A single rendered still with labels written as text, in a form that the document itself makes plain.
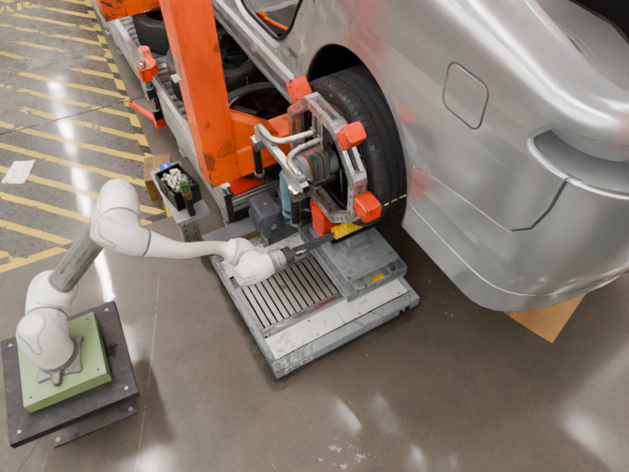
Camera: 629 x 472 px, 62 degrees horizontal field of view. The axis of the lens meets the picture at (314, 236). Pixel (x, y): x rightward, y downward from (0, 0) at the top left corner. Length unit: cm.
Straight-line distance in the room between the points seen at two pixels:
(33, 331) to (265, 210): 117
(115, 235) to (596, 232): 147
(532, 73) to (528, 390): 169
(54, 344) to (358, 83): 154
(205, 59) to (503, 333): 191
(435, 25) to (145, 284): 207
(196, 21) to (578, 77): 138
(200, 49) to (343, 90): 59
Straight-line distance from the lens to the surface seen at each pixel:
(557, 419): 273
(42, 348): 229
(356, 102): 204
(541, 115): 142
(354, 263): 268
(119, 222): 192
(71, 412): 243
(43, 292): 237
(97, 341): 246
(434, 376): 266
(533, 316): 296
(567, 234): 159
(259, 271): 211
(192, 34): 221
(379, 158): 201
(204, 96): 236
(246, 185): 302
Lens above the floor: 235
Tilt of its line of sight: 50 degrees down
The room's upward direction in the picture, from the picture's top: 1 degrees counter-clockwise
